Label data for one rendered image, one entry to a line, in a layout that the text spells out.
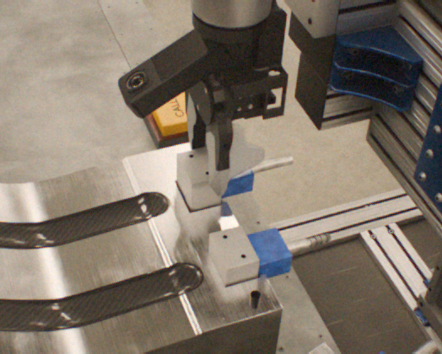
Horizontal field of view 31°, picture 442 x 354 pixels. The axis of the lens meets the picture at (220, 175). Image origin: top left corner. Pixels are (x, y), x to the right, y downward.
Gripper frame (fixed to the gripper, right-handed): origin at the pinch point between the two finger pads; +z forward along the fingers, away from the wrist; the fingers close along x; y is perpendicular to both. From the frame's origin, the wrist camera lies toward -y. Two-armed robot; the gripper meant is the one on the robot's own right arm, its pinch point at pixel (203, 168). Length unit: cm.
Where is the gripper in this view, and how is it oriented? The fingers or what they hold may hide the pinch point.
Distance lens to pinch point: 87.7
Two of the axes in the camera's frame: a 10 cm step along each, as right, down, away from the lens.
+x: -3.6, -6.7, 6.5
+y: 9.3, -2.3, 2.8
